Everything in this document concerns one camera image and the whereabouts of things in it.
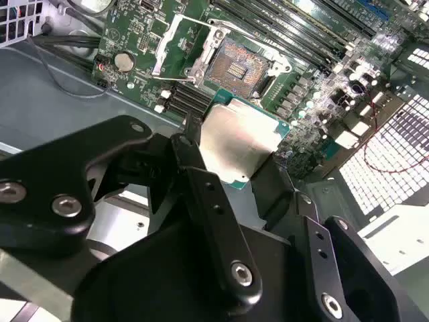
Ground metal socket cover frame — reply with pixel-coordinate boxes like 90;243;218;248
151;13;217;83

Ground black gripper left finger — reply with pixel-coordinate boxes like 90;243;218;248
0;114;263;308

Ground silver green CPU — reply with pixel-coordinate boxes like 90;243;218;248
197;87;293;191

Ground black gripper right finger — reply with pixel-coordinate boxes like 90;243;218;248
251;154;405;322

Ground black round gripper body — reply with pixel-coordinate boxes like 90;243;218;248
70;219;311;322

